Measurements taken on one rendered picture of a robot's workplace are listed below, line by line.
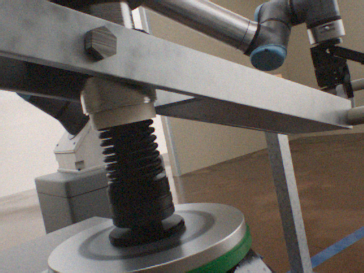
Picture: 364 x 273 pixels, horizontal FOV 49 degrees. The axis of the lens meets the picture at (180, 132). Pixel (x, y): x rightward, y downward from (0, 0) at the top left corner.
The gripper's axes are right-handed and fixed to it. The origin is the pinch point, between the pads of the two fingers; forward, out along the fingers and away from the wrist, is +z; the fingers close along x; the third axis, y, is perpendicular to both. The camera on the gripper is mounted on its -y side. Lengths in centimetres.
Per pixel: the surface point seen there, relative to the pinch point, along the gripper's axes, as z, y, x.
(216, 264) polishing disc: -2, 24, 87
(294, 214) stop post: 57, 28, -82
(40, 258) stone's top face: -2, 49, 77
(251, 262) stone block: 1, 22, 80
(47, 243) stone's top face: -2, 52, 71
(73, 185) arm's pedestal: 3, 90, 3
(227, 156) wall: 112, 147, -561
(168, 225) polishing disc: -5, 29, 81
